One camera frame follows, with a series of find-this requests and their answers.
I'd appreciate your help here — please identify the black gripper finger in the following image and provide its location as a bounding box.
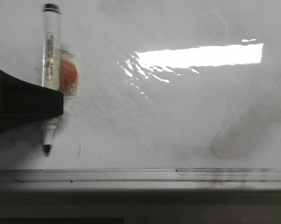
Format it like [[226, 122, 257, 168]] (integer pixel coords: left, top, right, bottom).
[[0, 70, 63, 134]]

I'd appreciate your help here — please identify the orange disc taped to marker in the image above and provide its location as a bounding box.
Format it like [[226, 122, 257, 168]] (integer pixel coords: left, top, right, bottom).
[[59, 50, 79, 99]]

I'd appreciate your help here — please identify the white whiteboard marker pen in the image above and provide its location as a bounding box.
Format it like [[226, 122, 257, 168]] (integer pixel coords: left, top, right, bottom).
[[42, 3, 61, 154]]

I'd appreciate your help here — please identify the whiteboard with aluminium frame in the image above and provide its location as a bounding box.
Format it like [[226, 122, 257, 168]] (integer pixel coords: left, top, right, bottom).
[[0, 0, 281, 192]]

